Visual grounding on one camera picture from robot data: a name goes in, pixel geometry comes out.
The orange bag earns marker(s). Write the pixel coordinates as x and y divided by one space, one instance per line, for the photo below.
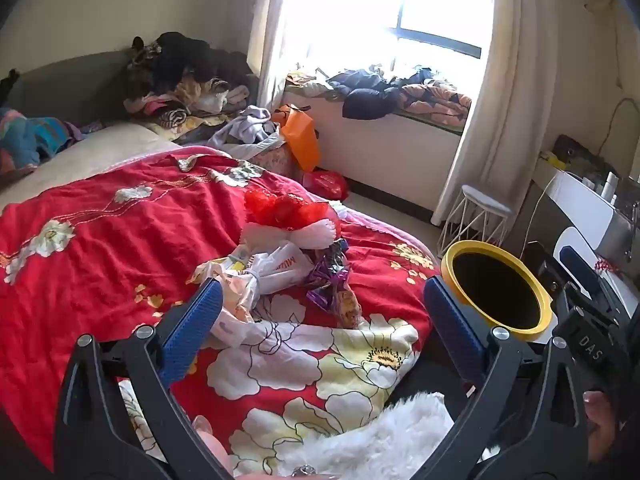
300 135

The pile of clothes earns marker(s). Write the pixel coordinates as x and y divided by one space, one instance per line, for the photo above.
185 60

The wide cream curtain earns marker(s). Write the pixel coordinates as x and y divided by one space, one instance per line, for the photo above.
500 85

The red plastic bag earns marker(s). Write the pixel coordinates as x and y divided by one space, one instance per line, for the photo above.
327 184

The lilac cloth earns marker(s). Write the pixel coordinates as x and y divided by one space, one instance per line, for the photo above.
245 127

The colourful patterned cloth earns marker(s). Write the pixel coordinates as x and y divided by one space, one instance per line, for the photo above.
35 132

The yellow rimmed waste bin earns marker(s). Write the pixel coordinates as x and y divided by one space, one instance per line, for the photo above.
500 290

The red floral blanket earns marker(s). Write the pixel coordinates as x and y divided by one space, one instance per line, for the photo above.
125 260

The narrow cream curtain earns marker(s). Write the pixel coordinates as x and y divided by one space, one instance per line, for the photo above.
270 35

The white printed plastic bag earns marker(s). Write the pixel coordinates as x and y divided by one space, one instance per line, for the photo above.
280 267

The white chair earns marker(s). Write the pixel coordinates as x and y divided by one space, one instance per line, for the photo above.
567 237

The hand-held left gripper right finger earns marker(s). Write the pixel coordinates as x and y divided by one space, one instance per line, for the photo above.
452 330

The floral storage box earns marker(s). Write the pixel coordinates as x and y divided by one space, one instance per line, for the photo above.
272 160

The red cellophane wrap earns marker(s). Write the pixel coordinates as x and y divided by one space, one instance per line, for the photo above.
280 210

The dark bag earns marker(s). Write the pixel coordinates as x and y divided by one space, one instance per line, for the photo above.
580 155

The beige bed sheet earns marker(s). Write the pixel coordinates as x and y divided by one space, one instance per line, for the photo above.
75 160

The white fluffy cloth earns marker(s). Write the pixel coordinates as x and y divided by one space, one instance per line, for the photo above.
390 440

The yellow white wrapper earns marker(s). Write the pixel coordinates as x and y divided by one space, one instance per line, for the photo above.
235 285

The person's left hand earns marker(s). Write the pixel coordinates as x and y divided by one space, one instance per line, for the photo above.
212 442

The orange patterned blanket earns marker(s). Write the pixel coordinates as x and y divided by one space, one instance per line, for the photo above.
435 102

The yellow snack packet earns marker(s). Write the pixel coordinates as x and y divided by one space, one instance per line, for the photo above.
350 310

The dark jacket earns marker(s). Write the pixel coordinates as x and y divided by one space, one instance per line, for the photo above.
367 100

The purple foil wrapper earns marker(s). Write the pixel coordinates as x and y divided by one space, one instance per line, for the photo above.
325 280

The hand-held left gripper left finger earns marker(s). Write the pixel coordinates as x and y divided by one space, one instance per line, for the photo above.
192 325

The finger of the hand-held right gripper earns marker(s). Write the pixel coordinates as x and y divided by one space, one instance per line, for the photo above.
577 262
547 272

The white desk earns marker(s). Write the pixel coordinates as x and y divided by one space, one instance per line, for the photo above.
580 195

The grey headboard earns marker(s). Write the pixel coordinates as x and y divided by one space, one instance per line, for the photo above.
65 85

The person's right hand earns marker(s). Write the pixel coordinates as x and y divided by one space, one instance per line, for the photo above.
600 420

